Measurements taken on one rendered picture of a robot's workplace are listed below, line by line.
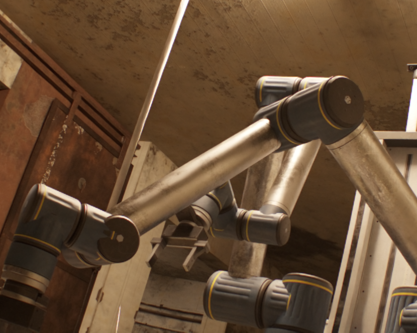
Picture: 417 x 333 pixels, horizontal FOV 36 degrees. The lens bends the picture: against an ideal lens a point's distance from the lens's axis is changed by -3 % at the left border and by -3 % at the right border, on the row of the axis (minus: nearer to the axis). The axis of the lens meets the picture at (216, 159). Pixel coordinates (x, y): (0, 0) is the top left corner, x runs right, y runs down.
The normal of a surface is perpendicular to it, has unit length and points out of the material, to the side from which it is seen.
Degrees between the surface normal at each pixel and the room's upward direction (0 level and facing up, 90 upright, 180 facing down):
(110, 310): 90
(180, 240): 156
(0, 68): 90
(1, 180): 90
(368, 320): 90
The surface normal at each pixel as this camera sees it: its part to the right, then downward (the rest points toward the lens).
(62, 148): 0.87, 0.05
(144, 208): 0.43, -0.34
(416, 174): -0.47, -0.45
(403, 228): -0.21, 0.37
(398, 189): 0.32, -0.03
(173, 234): -0.33, -0.78
